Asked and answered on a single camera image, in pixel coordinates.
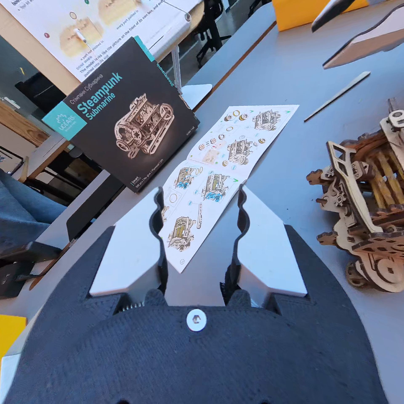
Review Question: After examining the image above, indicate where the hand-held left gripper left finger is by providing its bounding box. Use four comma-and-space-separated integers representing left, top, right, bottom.
89, 187, 168, 305

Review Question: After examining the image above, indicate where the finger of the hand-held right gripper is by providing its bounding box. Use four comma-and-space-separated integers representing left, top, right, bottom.
323, 3, 404, 70
311, 0, 359, 33

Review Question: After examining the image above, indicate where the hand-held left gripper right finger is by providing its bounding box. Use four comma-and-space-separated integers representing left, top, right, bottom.
221, 185, 308, 308

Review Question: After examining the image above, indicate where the wooden submarine model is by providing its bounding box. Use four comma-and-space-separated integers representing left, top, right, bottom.
306, 98, 404, 292

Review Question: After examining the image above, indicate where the black model kit box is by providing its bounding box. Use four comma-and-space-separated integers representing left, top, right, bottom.
42, 36, 200, 193

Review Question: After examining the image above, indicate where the yellow plastic bin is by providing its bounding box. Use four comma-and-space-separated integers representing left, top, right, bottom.
0, 315, 27, 359
271, 0, 373, 32

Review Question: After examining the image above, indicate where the black flat panel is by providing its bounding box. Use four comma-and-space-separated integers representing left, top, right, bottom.
66, 189, 124, 241

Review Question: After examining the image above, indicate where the open illustrated assembly booklet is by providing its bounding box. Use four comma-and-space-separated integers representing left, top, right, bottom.
158, 105, 300, 274

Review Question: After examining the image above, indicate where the black power bank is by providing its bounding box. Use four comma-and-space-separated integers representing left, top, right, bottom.
0, 241, 62, 263

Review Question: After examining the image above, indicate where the grey side desk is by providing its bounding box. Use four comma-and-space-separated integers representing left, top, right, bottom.
28, 136, 71, 177

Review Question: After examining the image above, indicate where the wooden document easel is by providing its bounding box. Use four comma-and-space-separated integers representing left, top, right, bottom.
0, 0, 213, 109

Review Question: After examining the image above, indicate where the wooden post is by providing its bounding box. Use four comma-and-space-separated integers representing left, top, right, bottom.
0, 101, 50, 148

